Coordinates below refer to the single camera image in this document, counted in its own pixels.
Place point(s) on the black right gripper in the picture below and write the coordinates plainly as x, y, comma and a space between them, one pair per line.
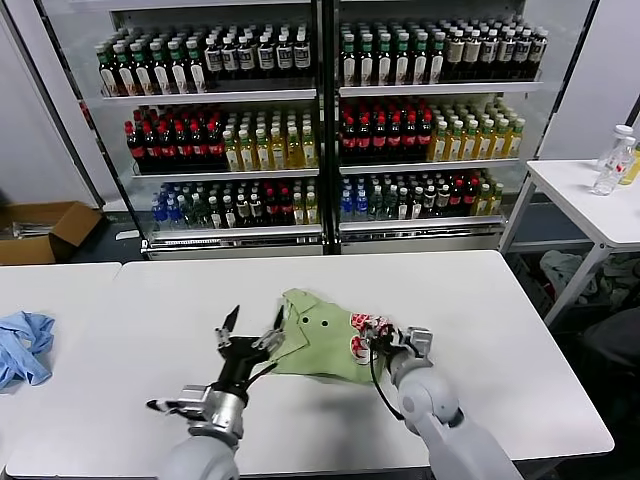
389, 344

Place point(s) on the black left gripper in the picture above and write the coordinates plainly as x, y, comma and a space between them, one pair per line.
237, 365

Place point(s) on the light green t-shirt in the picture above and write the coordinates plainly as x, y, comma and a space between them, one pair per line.
320, 350

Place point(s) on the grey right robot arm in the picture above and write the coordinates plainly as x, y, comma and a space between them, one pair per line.
435, 400

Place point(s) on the person in dark clothes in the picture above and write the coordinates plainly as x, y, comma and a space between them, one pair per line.
612, 340

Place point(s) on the white beverage display cabinet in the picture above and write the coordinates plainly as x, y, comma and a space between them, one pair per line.
420, 242
235, 249

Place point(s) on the white cabinet shelf board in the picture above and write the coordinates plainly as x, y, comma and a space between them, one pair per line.
225, 174
210, 96
440, 89
430, 167
235, 231
420, 225

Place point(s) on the small dark bottle white cap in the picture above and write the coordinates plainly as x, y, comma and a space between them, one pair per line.
432, 203
405, 205
244, 213
445, 202
216, 215
230, 214
257, 212
418, 204

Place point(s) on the small red cap cola bottle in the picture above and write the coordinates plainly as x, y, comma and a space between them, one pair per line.
272, 209
286, 209
471, 199
458, 200

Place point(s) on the small blue drink bottle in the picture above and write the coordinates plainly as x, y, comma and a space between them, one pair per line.
362, 206
348, 207
174, 213
160, 214

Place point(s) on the small clear green bottle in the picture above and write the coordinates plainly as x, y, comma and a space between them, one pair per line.
189, 214
377, 205
391, 205

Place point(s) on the small yellow drink bottle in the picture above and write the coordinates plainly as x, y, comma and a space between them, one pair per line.
299, 212
497, 201
484, 202
312, 211

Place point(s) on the small white flat object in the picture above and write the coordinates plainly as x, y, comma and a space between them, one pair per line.
127, 235

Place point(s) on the yellow tea bottle white cap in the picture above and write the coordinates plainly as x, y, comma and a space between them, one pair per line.
249, 157
501, 144
295, 155
280, 155
516, 143
264, 156
456, 147
310, 154
486, 145
471, 146
441, 147
232, 157

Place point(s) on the pale grey cloth pile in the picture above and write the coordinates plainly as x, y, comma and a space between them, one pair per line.
560, 269

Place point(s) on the open cardboard box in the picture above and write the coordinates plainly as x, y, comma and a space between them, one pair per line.
75, 224

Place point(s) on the crumpled light blue cloth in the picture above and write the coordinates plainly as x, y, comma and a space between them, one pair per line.
25, 350

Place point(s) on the white side table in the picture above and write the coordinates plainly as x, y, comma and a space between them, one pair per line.
565, 199

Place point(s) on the grey sheet stack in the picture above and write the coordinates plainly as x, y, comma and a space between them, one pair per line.
25, 230

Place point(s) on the grey green cloth pile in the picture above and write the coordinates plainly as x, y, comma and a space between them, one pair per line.
620, 279

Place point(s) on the green cap white label bottle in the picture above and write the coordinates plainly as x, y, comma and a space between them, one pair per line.
436, 64
144, 75
402, 65
367, 67
419, 65
162, 74
180, 74
109, 77
350, 67
385, 66
126, 75
198, 73

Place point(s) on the dark bottle blue white label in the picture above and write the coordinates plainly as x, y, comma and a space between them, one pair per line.
214, 62
506, 53
523, 52
247, 60
302, 58
489, 53
230, 61
539, 51
284, 58
266, 59

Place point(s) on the clear bottle red label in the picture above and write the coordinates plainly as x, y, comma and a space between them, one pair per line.
608, 179

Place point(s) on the dark bottle beige label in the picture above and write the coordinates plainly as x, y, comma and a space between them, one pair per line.
454, 55
472, 54

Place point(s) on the black framed glass door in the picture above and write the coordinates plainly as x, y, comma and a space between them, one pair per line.
580, 99
64, 99

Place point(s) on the clear bottle white cap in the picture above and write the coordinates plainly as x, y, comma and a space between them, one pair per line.
623, 132

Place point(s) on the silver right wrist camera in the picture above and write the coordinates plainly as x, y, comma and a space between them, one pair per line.
420, 345

